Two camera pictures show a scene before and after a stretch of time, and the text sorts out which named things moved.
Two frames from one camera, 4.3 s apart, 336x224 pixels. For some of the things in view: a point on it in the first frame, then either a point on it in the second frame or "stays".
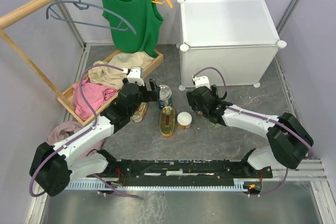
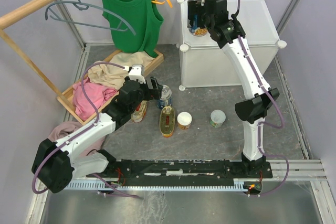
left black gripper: (150, 95) stays
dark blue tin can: (165, 98) stays
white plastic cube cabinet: (234, 36) stays
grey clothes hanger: (83, 6) stays
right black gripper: (213, 93) -> (194, 7)
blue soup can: (199, 112) -> (195, 24)
